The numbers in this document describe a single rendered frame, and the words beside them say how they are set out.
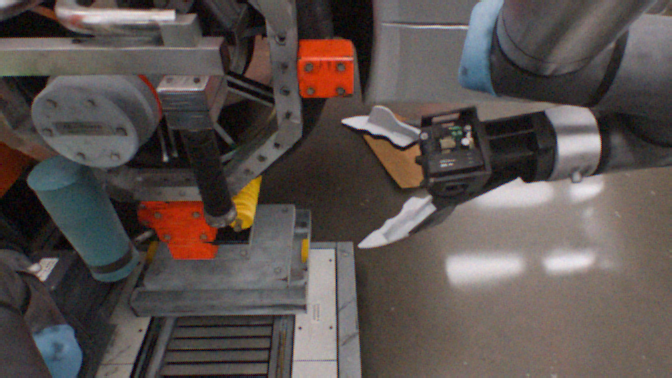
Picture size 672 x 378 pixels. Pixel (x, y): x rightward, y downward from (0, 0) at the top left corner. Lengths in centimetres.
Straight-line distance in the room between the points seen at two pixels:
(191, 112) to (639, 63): 39
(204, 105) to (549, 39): 32
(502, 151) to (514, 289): 110
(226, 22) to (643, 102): 40
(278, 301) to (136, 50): 84
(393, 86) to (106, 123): 48
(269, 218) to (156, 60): 88
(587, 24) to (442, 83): 55
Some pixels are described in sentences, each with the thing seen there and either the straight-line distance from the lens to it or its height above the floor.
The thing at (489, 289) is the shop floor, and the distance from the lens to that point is 146.
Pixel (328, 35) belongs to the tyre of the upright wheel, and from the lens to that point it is 72.
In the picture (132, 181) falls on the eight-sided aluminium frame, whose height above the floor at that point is 62.
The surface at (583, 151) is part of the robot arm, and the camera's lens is 44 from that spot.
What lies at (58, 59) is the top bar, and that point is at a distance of 51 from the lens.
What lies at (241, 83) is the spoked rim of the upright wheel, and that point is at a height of 79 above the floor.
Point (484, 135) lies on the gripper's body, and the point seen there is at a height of 93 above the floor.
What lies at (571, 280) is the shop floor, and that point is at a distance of 161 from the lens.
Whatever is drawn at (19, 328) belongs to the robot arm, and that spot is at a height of 92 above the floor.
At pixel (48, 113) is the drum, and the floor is 88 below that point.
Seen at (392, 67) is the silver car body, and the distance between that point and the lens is 76.
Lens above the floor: 114
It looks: 42 degrees down
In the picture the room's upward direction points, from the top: straight up
